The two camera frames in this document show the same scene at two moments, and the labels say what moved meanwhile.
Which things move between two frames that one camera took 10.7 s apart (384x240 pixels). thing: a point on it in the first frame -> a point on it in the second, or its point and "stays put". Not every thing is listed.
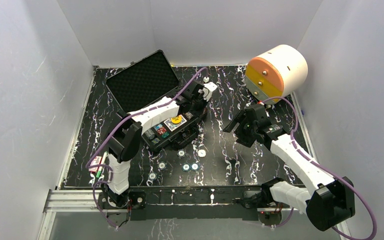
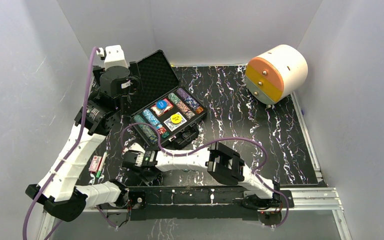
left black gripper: [198, 102] -> [133, 85]
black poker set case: [147, 82] stays put
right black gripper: [246, 141] -> [146, 178]
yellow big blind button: [176, 119] stays put
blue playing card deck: [172, 126] stays put
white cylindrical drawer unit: [280, 71] stays put
